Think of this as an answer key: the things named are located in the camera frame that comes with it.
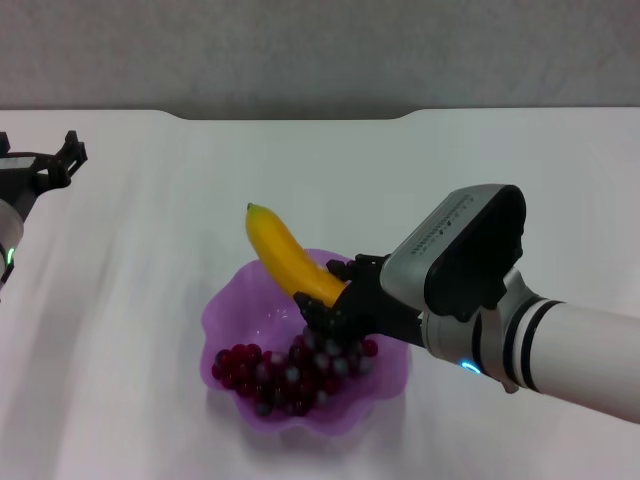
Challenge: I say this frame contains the purple scalloped plastic bowl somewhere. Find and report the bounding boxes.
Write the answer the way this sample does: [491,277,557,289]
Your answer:
[200,248,411,437]

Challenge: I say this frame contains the yellow banana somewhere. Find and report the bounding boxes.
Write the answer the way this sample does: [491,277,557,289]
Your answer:
[244,202,349,307]

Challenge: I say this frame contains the red grape bunch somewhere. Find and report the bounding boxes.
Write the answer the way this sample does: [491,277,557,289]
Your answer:
[211,332,379,417]

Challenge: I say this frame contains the right wrist camera housing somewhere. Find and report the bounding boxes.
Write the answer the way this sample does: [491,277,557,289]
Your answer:
[379,183,527,322]

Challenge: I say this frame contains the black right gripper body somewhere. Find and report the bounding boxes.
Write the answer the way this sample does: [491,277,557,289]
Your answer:
[339,259,426,351]

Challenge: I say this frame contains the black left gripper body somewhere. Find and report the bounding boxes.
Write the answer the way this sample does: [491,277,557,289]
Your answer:
[0,152,54,224]

